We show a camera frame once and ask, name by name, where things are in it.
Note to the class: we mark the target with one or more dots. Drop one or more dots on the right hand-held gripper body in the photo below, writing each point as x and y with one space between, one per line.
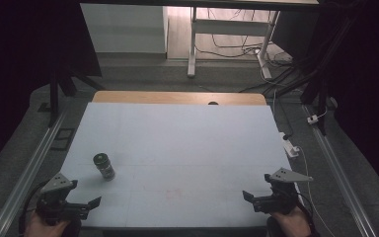
281 194

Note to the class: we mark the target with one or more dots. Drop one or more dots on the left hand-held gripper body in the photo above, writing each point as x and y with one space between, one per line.
56 204

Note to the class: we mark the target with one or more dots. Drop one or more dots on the dark jar with black lid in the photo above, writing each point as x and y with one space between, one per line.
104 167

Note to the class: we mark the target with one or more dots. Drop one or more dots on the person's left hand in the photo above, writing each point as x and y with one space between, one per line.
39 228

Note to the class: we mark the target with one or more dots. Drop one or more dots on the person's right hand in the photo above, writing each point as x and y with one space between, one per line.
291 223

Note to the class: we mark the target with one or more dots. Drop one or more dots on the white power strip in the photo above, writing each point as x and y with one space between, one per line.
289 146

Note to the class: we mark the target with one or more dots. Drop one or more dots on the black floor socket plate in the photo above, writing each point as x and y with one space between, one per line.
62 139

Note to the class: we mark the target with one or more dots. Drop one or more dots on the white table cover sheet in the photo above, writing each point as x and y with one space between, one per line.
181 154

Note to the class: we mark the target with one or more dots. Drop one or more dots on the small white adapter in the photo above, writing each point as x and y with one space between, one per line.
312 119

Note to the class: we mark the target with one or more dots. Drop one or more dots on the black tripod stand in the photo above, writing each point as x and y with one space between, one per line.
55 95

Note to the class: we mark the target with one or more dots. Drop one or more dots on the wooden table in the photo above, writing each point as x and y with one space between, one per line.
177 97

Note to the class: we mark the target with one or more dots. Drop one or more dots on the white cabinet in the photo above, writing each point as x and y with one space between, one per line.
125 28

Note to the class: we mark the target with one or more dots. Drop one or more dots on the metal floor rail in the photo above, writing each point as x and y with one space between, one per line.
29 171
339 171

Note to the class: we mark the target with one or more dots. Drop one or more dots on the white desk frame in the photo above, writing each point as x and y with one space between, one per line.
230 28

